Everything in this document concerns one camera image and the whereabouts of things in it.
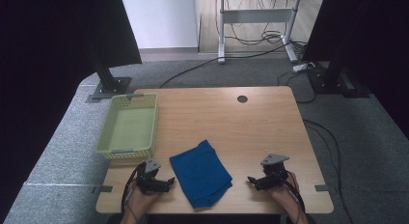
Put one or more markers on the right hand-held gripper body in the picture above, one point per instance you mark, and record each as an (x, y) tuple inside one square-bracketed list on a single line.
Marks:
[(275, 177)]

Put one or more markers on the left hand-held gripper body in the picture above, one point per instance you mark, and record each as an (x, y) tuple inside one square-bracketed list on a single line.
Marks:
[(147, 182)]

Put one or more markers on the blue t-shirt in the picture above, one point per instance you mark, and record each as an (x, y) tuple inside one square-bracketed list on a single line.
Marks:
[(201, 177)]

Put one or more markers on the green plastic basket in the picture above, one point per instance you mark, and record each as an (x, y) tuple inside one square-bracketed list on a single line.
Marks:
[(131, 127)]

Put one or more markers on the person's left hand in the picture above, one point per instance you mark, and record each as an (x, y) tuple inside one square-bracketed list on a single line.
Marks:
[(140, 203)]

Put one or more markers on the person's right hand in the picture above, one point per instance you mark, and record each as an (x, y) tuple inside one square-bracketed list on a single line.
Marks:
[(287, 198)]

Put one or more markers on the grey tape strip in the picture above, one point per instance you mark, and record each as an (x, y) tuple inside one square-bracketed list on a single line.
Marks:
[(103, 189), (321, 187)]

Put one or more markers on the dark round table grommet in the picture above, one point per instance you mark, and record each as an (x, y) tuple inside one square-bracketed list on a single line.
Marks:
[(242, 99)]

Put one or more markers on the black metal stand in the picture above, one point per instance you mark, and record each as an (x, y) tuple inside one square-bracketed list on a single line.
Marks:
[(111, 87), (331, 80)]

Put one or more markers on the white power strip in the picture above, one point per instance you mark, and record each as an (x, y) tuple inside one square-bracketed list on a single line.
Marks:
[(300, 67)]

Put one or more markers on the black curtain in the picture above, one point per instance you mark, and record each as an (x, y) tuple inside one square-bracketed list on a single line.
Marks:
[(369, 31), (48, 56)]

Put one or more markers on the white desk frame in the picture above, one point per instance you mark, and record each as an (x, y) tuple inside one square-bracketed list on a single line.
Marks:
[(257, 15)]

